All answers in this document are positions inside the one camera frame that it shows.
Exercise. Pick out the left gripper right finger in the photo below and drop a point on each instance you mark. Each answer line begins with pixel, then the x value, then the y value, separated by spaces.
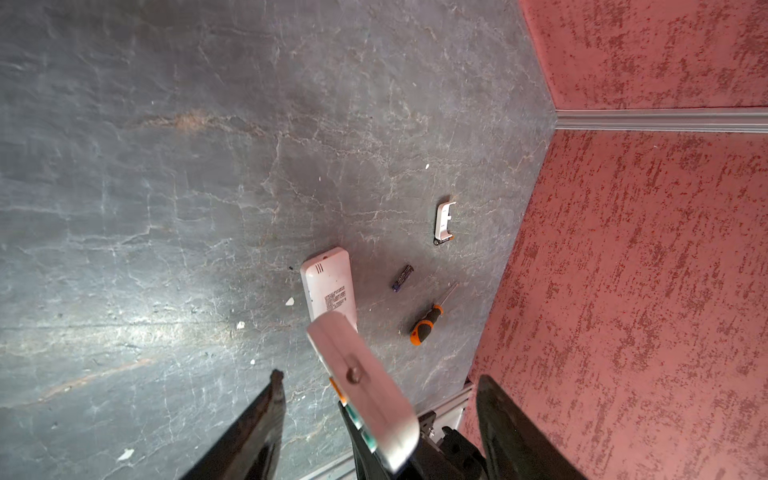
pixel 514 447

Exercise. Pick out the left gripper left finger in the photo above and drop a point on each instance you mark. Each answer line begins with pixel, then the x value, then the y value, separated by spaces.
pixel 250 447

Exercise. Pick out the grey remote control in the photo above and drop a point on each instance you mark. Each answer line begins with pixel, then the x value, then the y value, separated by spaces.
pixel 386 417

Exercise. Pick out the orange black screwdriver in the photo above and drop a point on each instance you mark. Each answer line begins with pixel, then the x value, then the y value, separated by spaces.
pixel 424 326

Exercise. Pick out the white AC remote control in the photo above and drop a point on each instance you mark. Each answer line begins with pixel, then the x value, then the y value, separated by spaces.
pixel 328 285

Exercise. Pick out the blue black AAA battery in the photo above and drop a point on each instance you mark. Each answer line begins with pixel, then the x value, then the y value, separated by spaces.
pixel 402 277

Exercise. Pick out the white battery cover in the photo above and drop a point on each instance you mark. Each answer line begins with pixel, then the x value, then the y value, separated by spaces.
pixel 443 216

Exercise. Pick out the right aluminium corner post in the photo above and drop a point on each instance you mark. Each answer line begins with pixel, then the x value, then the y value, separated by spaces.
pixel 717 120

